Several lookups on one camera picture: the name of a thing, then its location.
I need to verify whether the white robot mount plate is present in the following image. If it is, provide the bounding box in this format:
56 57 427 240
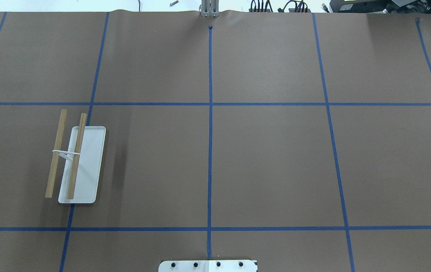
158 260 258 272

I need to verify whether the wooden rack bar right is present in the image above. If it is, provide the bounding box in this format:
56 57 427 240
67 113 87 199

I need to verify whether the white towel rack base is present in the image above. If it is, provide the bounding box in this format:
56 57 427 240
58 126 106 204

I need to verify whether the wooden rack bar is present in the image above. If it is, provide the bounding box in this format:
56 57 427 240
45 109 67 198
67 113 87 199

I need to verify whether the wooden rack bar left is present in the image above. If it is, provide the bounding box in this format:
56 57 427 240
45 109 67 198

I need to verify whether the aluminium frame post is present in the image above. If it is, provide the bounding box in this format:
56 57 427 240
200 0 220 17

